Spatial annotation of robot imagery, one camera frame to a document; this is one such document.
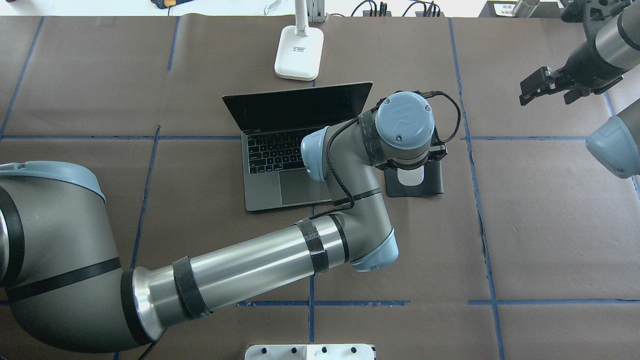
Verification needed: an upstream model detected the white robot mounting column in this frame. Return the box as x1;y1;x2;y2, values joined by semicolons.
244;343;377;360

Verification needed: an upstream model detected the grey laptop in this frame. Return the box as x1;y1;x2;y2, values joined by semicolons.
222;81;373;212

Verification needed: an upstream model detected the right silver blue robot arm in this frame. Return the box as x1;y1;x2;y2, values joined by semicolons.
519;0;640;179

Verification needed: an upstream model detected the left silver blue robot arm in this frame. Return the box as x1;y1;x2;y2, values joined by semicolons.
0;90;445;353

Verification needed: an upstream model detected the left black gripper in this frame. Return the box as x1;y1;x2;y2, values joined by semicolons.
382;143;448;171

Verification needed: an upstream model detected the metal cup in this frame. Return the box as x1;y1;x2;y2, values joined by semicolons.
512;0;541;18

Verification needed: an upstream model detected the white computer mouse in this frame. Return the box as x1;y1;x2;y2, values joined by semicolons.
397;167;425;187

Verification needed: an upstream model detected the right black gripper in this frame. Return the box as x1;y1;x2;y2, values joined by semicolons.
519;55;623;106

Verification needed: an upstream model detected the black pad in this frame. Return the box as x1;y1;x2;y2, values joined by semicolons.
384;161;444;198

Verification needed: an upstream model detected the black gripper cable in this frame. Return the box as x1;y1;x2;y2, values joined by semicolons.
309;90;462;221

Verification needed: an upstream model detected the white desk lamp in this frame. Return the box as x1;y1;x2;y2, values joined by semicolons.
274;0;325;81

